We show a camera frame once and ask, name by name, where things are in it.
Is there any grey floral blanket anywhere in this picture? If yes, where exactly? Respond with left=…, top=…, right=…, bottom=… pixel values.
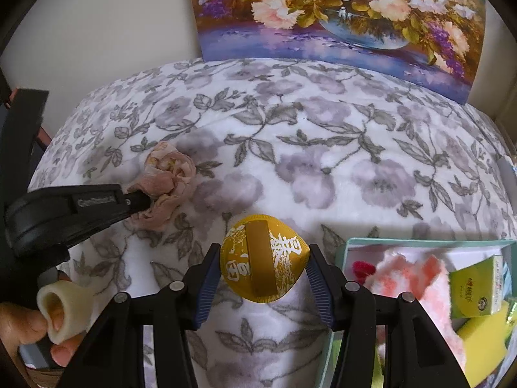
left=28, top=57, right=517, bottom=388

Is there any pink scrunchie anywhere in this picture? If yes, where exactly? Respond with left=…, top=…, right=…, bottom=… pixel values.
left=123, top=141, right=198, bottom=233

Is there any person's left hand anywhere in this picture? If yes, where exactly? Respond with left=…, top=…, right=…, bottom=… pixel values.
left=0, top=302, right=83, bottom=372

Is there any yellow sponge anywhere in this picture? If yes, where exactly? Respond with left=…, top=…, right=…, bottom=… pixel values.
left=454, top=297, right=517, bottom=384

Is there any floral painting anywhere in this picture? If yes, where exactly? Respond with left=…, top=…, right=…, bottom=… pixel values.
left=186, top=0, right=487, bottom=103

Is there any pink white checked towel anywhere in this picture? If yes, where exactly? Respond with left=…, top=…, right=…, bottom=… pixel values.
left=365, top=248, right=467, bottom=372

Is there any gold round packet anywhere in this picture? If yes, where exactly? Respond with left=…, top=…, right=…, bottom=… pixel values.
left=220, top=213, right=311, bottom=304

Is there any cream foam finger sleeve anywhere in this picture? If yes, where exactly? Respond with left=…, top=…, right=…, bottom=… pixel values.
left=36, top=283, right=87, bottom=344

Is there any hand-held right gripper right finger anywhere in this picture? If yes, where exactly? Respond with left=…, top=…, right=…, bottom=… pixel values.
left=306, top=244, right=471, bottom=388

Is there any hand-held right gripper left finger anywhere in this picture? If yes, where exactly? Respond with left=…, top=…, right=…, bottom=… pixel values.
left=57, top=243, right=223, bottom=388

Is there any lime green box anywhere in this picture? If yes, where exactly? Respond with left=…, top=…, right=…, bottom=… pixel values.
left=448, top=254, right=507, bottom=319

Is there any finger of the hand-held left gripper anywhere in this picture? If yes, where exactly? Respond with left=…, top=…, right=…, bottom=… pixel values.
left=121, top=190, right=152, bottom=217

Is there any black metal frame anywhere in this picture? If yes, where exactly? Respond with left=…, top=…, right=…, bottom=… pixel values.
left=0, top=87, right=50, bottom=211

